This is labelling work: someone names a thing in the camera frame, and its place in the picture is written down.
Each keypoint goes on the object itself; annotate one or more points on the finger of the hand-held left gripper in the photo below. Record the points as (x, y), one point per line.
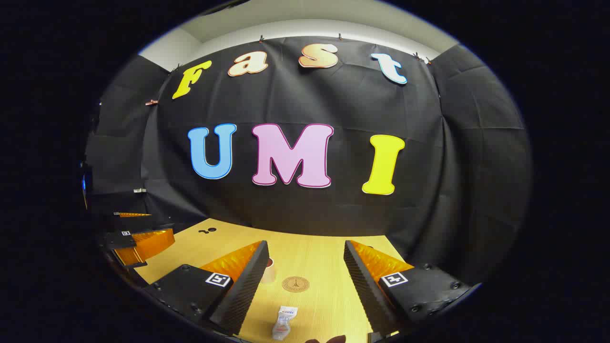
(152, 240)
(138, 223)

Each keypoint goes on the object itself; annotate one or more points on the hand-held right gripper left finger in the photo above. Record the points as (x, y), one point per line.
(245, 290)

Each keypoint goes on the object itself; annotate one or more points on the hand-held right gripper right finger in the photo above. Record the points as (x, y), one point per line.
(364, 290)

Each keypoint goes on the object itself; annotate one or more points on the white toothpaste tube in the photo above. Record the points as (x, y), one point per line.
(284, 321)

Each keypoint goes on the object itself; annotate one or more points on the round brown coaster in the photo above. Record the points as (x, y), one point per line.
(295, 284)

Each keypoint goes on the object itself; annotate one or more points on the wooden desktop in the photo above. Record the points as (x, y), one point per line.
(314, 257)

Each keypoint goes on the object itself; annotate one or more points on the black backdrop cloth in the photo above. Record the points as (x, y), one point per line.
(352, 105)

